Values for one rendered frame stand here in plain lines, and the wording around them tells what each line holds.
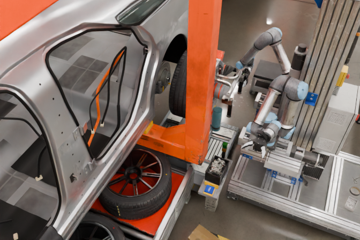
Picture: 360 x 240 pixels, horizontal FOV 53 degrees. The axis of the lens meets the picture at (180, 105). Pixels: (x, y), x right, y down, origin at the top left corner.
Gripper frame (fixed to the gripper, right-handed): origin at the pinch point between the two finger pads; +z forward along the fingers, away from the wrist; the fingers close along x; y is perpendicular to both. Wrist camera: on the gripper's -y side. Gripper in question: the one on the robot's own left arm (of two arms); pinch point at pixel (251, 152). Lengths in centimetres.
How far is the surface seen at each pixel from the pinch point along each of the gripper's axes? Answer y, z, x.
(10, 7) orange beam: -144, 112, -4
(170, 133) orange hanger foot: 37, -14, 84
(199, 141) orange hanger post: 33, -16, 56
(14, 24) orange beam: -141, 113, -4
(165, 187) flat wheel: 65, 17, 68
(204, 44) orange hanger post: -58, -17, 44
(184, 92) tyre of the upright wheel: 13, -41, 88
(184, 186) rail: 77, 1, 63
